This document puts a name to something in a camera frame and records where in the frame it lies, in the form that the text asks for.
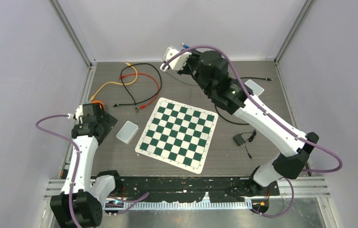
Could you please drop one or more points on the orange toy on grey plate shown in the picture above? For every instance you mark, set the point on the orange toy on grey plate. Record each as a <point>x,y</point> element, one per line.
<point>99,103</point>

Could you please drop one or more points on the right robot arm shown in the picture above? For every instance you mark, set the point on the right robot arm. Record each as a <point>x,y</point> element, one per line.
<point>210,70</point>

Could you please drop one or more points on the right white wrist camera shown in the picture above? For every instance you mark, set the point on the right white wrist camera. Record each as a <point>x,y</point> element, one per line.
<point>172,62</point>

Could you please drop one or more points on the green white chessboard mat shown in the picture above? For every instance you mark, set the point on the green white chessboard mat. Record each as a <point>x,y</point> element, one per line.
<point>178,134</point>

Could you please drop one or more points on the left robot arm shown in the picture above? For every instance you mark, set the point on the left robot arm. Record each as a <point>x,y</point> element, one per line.
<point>80,202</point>

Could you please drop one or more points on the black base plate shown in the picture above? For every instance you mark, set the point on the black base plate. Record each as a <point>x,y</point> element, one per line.
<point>189,189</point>

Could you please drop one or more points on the white switch box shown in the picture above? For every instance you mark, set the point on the white switch box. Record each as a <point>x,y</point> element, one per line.
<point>253,88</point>
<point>127,132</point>

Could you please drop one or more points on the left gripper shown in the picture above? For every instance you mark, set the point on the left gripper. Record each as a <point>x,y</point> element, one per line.
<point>110,122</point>

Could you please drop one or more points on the black power adapter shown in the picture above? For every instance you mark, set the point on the black power adapter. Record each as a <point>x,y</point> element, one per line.
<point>240,141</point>

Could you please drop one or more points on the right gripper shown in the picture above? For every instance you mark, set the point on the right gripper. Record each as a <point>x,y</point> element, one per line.
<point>194,56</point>

